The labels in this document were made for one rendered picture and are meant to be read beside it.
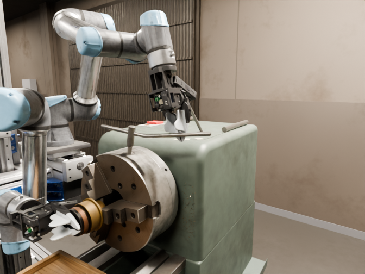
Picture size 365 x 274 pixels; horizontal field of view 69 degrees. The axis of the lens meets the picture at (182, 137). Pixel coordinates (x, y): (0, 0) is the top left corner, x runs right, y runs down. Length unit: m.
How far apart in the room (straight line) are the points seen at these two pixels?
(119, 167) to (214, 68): 2.75
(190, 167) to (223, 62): 2.62
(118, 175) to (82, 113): 0.63
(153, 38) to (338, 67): 2.38
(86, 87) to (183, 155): 0.65
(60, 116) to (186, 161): 0.72
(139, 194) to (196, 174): 0.19
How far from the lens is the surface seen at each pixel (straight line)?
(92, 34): 0.79
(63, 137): 1.36
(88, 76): 1.29
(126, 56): 0.83
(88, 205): 0.78
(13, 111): 0.83
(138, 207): 0.76
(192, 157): 0.83
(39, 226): 0.81
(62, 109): 1.36
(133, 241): 0.87
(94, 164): 0.86
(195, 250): 0.95
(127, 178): 0.79
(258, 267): 1.54
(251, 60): 3.21
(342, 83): 2.94
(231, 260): 1.26
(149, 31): 0.77
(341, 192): 3.08
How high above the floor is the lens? 1.43
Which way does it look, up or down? 10 degrees down
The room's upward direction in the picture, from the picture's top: straight up
